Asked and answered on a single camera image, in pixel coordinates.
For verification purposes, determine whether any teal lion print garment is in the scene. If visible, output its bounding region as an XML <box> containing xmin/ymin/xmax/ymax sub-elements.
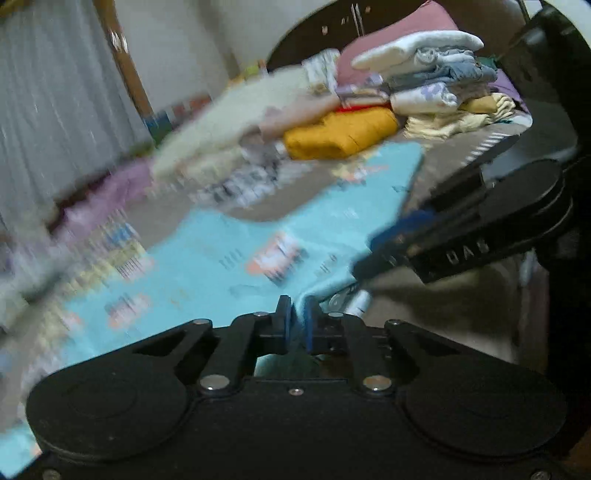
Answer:
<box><xmin>1</xmin><ymin>142</ymin><xmax>423</xmax><ymax>476</ymax></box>

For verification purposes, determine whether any stack of folded light clothes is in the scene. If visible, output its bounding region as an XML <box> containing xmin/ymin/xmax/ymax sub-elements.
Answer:
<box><xmin>351</xmin><ymin>29</ymin><xmax>530</xmax><ymax>140</ymax></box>

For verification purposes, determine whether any folded mustard yellow garment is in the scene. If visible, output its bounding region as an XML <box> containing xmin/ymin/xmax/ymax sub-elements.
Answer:
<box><xmin>283</xmin><ymin>107</ymin><xmax>399</xmax><ymax>161</ymax></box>

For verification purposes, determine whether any folded beige pink garment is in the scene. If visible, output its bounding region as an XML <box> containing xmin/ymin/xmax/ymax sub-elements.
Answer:
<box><xmin>255</xmin><ymin>91</ymin><xmax>392</xmax><ymax>142</ymax></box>

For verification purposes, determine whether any cream puffer quilt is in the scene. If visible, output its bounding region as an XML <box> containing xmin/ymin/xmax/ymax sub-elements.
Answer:
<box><xmin>150</xmin><ymin>65</ymin><xmax>311</xmax><ymax>187</ymax></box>

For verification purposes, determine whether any pink pillow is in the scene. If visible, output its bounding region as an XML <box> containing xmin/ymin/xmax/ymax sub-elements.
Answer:
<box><xmin>335</xmin><ymin>0</ymin><xmax>461</xmax><ymax>86</ymax></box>

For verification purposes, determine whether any purple floral duvet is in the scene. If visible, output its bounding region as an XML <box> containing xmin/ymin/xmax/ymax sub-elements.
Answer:
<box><xmin>48</xmin><ymin>158</ymin><xmax>152</xmax><ymax>243</ymax></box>

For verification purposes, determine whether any dark wooden headboard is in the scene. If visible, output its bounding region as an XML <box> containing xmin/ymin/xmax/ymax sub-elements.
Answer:
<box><xmin>266</xmin><ymin>0</ymin><xmax>529</xmax><ymax>72</ymax></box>

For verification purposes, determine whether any yellow plush toy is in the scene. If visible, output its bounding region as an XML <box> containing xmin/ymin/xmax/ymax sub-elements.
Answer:
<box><xmin>226</xmin><ymin>60</ymin><xmax>267</xmax><ymax>89</ymax></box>

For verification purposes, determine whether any colourful foam play mat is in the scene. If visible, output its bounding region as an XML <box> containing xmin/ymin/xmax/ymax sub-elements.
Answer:
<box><xmin>142</xmin><ymin>94</ymin><xmax>212</xmax><ymax>145</ymax></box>

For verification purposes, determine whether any Mickey Mouse print blanket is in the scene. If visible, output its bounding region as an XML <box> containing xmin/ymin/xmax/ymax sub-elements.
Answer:
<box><xmin>1</xmin><ymin>118</ymin><xmax>523</xmax><ymax>431</ymax></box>

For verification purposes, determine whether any grey star curtain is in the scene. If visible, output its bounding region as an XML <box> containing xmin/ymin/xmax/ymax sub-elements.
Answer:
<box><xmin>1</xmin><ymin>1</ymin><xmax>149</xmax><ymax>231</ymax></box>

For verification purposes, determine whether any wooden window frame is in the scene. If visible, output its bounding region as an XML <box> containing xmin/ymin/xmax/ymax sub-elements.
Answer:
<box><xmin>93</xmin><ymin>0</ymin><xmax>153</xmax><ymax>117</ymax></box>

